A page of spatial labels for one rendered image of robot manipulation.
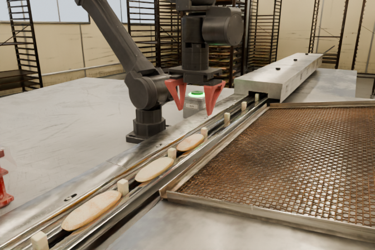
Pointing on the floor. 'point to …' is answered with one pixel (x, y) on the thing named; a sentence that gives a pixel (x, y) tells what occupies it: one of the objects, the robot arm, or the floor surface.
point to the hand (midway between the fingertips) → (194, 109)
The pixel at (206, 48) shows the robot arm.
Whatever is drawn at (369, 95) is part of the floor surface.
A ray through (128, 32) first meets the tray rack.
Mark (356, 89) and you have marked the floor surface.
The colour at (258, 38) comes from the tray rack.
